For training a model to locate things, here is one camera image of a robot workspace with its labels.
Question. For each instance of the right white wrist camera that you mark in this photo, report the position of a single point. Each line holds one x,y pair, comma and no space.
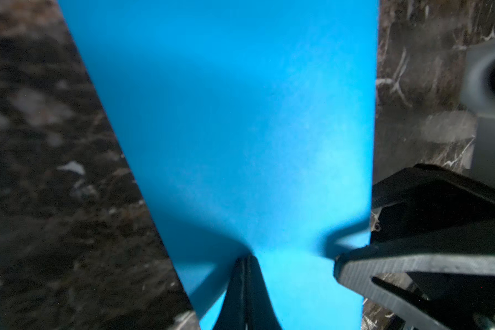
478,95

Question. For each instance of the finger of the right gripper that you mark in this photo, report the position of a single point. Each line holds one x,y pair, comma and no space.
433,261

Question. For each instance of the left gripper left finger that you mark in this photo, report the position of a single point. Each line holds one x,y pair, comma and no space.
233,315

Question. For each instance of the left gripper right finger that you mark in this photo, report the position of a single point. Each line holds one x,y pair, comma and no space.
258,307

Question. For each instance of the cyan paper sheet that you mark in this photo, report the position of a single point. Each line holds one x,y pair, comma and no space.
249,128

